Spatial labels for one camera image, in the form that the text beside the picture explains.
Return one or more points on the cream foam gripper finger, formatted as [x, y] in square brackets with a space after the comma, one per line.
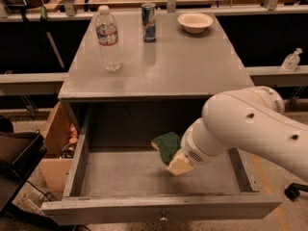
[180, 164]

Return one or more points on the green and yellow sponge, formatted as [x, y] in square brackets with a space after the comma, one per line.
[167, 145]

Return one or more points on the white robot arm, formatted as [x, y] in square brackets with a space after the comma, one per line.
[250, 119]

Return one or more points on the open grey top drawer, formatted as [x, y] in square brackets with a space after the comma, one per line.
[120, 178]

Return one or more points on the grey cabinet with top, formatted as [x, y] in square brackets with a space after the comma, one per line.
[160, 87]

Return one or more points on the black chair caster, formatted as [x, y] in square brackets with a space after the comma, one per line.
[294, 190]

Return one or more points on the wooden box with items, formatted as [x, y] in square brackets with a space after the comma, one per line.
[60, 137]

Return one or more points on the white paper bowl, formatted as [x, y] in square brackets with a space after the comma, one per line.
[195, 23]

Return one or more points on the clear soap dispenser bottle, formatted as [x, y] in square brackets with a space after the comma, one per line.
[292, 60]

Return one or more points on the clear plastic water bottle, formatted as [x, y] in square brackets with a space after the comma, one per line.
[107, 35]

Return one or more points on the blue silver energy drink can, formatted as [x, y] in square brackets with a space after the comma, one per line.
[148, 19]

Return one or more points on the black tray at left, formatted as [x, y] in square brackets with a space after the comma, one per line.
[20, 153]

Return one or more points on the small metal drawer handle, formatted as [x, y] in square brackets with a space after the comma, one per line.
[163, 217]

